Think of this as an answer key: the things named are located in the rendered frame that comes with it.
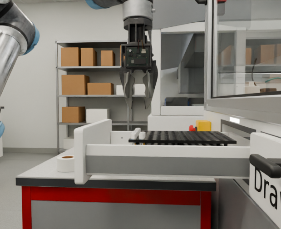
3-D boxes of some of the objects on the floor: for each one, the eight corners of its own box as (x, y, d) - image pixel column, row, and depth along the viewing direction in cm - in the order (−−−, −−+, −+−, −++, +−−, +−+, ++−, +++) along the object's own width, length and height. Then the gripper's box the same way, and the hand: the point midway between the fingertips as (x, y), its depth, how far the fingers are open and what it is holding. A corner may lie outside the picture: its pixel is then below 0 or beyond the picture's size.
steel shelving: (56, 159, 448) (55, 39, 438) (67, 153, 497) (66, 46, 487) (279, 163, 419) (282, 35, 410) (267, 156, 468) (269, 42, 458)
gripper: (111, 17, 61) (112, 110, 62) (160, 15, 60) (160, 110, 61) (118, 27, 69) (118, 108, 70) (160, 26, 68) (160, 108, 69)
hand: (138, 103), depth 68 cm, fingers open, 3 cm apart
